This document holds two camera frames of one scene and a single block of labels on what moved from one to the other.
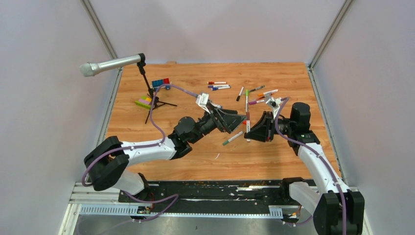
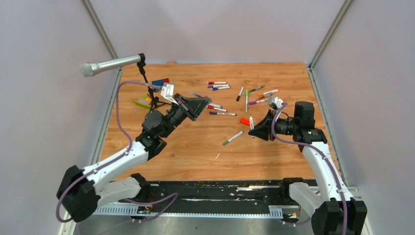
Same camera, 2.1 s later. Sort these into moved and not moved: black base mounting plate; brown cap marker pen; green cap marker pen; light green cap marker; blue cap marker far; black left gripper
Moved: black left gripper; brown cap marker pen
Not moved: light green cap marker; green cap marker pen; black base mounting plate; blue cap marker far
